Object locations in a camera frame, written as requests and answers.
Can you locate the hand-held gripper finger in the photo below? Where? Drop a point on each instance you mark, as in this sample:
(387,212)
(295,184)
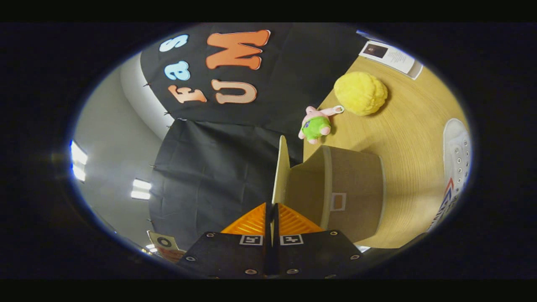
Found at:
(275,247)
(268,239)

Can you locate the beige fabric storage box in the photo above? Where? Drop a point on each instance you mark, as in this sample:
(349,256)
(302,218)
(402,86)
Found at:
(352,188)

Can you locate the white striped canvas shoe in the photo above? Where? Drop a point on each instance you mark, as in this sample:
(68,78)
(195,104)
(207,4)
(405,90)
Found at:
(457,159)

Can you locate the black backdrop cloth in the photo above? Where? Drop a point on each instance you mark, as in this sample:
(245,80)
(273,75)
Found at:
(209,176)

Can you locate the printed paper sign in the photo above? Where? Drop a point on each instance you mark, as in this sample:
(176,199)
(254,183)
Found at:
(163,242)

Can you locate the pink and green plush toy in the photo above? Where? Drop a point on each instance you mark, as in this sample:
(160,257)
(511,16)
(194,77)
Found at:
(315,127)

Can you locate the ceiling light panel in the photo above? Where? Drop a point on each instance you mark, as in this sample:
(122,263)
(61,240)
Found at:
(79,157)
(141,184)

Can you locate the yellow fuzzy plush ball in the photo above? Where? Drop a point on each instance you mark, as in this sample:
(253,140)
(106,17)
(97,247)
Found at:
(361,93)

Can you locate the white book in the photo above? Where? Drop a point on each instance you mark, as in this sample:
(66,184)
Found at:
(394,56)

